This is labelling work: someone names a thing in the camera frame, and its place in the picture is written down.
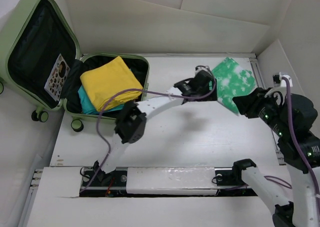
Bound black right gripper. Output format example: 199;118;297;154
231;86;290;136

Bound green white tie-dye cloth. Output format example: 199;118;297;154
212;57;257;115

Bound yellow cloth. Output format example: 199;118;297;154
80;56;143;112

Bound teal shorts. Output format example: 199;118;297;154
78;85;124;115

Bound green hard-shell suitcase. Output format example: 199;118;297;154
0;0;151;133

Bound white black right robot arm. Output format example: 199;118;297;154
231;88;320;227

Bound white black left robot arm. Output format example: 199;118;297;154
92;65;217;186

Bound white foam block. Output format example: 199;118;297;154
126;167;218;196

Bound sticker sheet in lid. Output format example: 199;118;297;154
44;54;70;101

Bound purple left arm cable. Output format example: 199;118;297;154
79;76;217;194

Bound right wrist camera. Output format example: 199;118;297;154
272;72;293;87

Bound aluminium side rail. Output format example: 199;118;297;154
249;58;264;88

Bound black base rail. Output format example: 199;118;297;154
79;166;255;198

